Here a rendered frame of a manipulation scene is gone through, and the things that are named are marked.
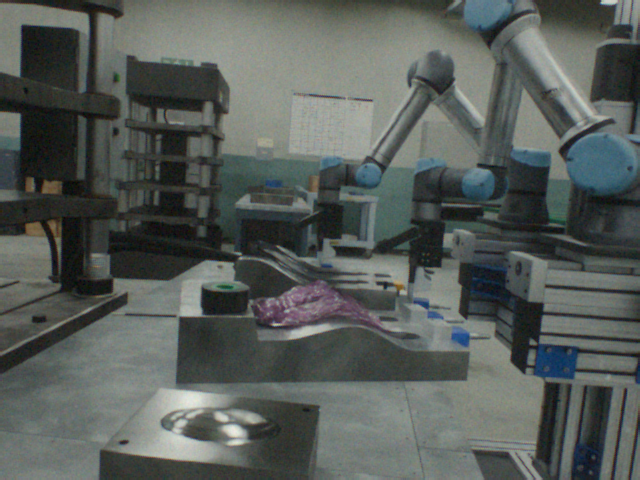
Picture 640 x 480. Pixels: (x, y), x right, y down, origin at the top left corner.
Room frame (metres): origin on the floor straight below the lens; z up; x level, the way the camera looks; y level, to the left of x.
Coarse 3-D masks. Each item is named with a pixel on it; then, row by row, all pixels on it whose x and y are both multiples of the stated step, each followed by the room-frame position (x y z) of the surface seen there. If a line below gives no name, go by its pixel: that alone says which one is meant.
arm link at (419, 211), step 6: (414, 204) 1.34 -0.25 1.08; (420, 204) 1.33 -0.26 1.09; (426, 204) 1.32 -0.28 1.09; (432, 204) 1.32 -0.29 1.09; (438, 204) 1.33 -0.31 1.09; (414, 210) 1.34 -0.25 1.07; (420, 210) 1.33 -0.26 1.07; (426, 210) 1.32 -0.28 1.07; (432, 210) 1.32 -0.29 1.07; (438, 210) 1.33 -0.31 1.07; (414, 216) 1.34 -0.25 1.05; (420, 216) 1.33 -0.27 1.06; (426, 216) 1.32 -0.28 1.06; (432, 216) 1.32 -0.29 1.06; (438, 216) 1.33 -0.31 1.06
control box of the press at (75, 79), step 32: (32, 32) 1.47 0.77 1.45; (64, 32) 1.47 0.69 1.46; (32, 64) 1.47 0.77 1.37; (64, 64) 1.47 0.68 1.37; (32, 128) 1.47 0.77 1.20; (64, 128) 1.47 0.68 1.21; (32, 160) 1.47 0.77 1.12; (64, 160) 1.47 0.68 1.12; (64, 192) 1.59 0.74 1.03; (64, 224) 1.59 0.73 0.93; (64, 256) 1.59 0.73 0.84
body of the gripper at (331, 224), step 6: (318, 204) 1.77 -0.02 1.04; (324, 204) 1.75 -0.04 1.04; (330, 204) 1.75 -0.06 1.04; (336, 204) 1.76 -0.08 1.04; (324, 210) 1.77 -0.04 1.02; (336, 210) 1.77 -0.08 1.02; (342, 210) 1.77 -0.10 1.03; (330, 216) 1.77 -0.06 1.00; (336, 216) 1.77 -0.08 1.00; (342, 216) 1.77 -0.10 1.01; (318, 222) 1.76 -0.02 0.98; (324, 222) 1.75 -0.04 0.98; (330, 222) 1.77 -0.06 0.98; (336, 222) 1.76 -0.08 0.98; (318, 228) 1.75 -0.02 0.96; (324, 228) 1.75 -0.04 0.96; (330, 228) 1.76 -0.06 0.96; (336, 228) 1.75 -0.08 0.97; (324, 234) 1.76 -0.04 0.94; (330, 234) 1.76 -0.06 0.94; (336, 234) 1.76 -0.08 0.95
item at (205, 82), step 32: (128, 64) 5.01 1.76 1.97; (160, 64) 5.03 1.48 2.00; (128, 96) 5.07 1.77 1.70; (160, 96) 5.05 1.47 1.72; (192, 96) 5.05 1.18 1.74; (224, 96) 5.69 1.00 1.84; (128, 128) 5.07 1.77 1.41; (160, 128) 5.07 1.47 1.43; (192, 128) 5.08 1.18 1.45; (128, 160) 5.08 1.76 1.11; (160, 160) 6.31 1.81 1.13; (192, 160) 5.09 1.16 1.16; (128, 192) 5.09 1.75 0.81; (160, 192) 6.31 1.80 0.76; (192, 192) 5.09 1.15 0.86; (128, 224) 5.11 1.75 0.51; (160, 224) 5.50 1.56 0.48; (128, 256) 5.02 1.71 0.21; (160, 256) 5.04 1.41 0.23
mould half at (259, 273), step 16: (256, 256) 1.26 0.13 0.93; (208, 272) 1.40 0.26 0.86; (224, 272) 1.41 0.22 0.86; (240, 272) 1.23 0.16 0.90; (256, 272) 1.23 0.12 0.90; (272, 272) 1.22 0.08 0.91; (288, 272) 1.25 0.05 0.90; (304, 272) 1.34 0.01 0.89; (368, 272) 1.41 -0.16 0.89; (384, 272) 1.43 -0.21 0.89; (256, 288) 1.23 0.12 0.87; (272, 288) 1.22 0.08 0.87; (288, 288) 1.22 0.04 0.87; (336, 288) 1.21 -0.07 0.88; (352, 288) 1.21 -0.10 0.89; (368, 288) 1.21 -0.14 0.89; (368, 304) 1.21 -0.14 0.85; (384, 304) 1.20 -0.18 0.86
